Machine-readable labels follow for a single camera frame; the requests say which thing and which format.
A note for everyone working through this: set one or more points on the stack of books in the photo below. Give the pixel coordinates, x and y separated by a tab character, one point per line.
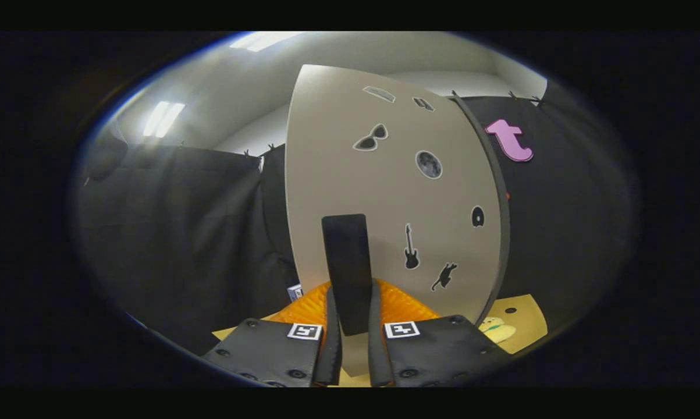
295	292

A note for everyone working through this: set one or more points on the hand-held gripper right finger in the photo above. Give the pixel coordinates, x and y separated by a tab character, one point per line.
376	343

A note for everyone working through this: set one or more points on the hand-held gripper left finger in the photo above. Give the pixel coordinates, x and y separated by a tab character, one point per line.
333	337

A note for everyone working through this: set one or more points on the yellow plush toy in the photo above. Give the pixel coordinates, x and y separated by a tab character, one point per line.
498	330

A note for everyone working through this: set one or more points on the grey cabinet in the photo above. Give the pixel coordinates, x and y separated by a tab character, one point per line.
504	244

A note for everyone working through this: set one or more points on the black backdrop cloth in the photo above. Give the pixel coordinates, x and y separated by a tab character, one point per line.
181	233

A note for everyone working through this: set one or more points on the ceiling light panel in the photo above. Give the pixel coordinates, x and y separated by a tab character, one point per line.
262	41
163	119

